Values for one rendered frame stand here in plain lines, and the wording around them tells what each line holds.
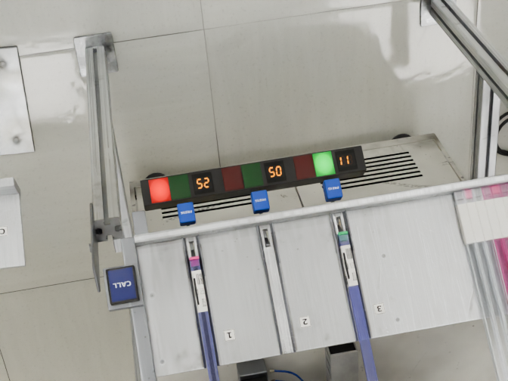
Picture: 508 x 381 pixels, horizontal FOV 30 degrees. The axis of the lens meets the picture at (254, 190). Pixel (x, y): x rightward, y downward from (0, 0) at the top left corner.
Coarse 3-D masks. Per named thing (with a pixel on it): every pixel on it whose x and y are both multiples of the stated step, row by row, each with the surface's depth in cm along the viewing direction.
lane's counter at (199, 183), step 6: (198, 174) 142; (204, 174) 142; (210, 174) 142; (192, 180) 142; (198, 180) 142; (204, 180) 142; (210, 180) 142; (198, 186) 141; (204, 186) 141; (210, 186) 142; (198, 192) 141; (204, 192) 141; (210, 192) 141
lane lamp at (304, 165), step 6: (300, 156) 143; (306, 156) 143; (294, 162) 143; (300, 162) 143; (306, 162) 143; (312, 162) 143; (300, 168) 143; (306, 168) 143; (312, 168) 143; (300, 174) 143; (306, 174) 143; (312, 174) 143
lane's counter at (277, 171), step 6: (270, 162) 143; (276, 162) 143; (282, 162) 143; (270, 168) 143; (276, 168) 143; (282, 168) 143; (270, 174) 142; (276, 174) 143; (282, 174) 143; (270, 180) 142; (276, 180) 142; (282, 180) 142
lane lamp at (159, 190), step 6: (150, 180) 141; (156, 180) 141; (162, 180) 141; (150, 186) 141; (156, 186) 141; (162, 186) 141; (168, 186) 141; (150, 192) 141; (156, 192) 141; (162, 192) 141; (168, 192) 141; (156, 198) 141; (162, 198) 141; (168, 198) 141
